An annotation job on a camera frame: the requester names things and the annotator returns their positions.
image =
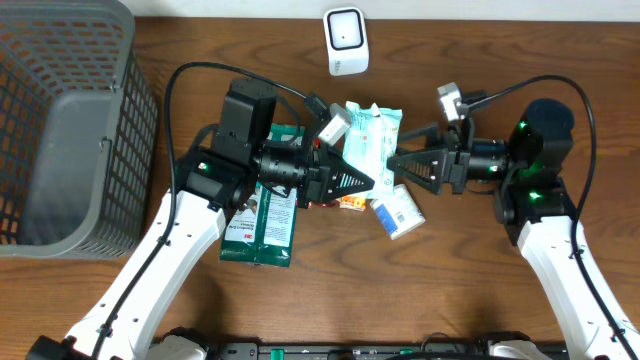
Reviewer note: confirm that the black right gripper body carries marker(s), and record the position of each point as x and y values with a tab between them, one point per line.
462	165

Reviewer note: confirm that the light green tissue packet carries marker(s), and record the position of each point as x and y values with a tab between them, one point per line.
370	141

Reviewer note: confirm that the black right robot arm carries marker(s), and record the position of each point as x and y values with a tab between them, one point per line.
532	203

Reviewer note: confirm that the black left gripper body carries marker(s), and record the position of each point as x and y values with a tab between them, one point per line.
317	176

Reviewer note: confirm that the green lid jar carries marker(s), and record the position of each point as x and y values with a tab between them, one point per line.
330	204

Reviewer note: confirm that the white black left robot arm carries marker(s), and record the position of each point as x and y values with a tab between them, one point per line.
210	183

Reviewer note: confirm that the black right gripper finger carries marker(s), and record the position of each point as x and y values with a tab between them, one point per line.
424	168
430	132

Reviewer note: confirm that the white tub container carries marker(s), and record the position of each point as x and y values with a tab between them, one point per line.
398	212

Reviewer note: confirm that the grey plastic mesh basket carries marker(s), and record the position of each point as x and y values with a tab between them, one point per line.
78	128

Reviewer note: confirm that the white barcode scanner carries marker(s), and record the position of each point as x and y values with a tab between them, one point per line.
346	41

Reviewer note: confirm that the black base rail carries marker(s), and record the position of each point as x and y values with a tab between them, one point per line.
254	351

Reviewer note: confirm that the tall green white packet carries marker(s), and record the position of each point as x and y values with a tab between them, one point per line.
262	230

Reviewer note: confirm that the orange snack packet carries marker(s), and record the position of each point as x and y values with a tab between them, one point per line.
355	203

